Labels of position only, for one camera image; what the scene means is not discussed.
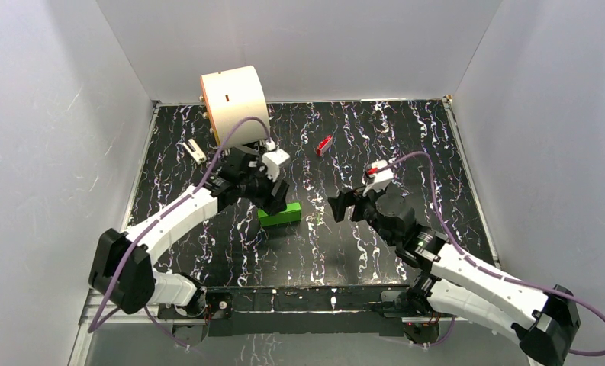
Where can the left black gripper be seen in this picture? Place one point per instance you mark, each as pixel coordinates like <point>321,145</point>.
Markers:
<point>272,193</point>

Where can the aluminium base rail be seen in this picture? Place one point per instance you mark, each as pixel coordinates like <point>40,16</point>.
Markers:
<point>295,326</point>

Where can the small white black block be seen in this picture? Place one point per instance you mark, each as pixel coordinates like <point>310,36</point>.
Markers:
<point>195,151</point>

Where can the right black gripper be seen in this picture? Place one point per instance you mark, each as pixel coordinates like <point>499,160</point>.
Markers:
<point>340,203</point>

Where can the small red block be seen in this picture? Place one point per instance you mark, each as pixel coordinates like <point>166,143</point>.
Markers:
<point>324,145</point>

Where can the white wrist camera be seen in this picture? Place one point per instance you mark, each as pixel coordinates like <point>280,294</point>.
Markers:
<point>274,159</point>
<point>378,175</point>

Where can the white cylindrical drum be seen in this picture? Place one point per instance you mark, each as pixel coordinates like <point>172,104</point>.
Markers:
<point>230,96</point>

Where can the green paper box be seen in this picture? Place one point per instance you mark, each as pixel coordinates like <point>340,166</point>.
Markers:
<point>291,214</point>

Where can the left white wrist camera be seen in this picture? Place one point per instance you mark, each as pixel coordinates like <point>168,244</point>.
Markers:
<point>274,159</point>

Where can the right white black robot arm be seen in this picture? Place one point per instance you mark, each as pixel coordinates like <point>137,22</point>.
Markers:
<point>543,325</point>

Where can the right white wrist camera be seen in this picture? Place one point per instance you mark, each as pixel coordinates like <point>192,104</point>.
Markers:
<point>378,175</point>

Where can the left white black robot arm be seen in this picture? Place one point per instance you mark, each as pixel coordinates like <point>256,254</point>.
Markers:
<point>123,267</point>

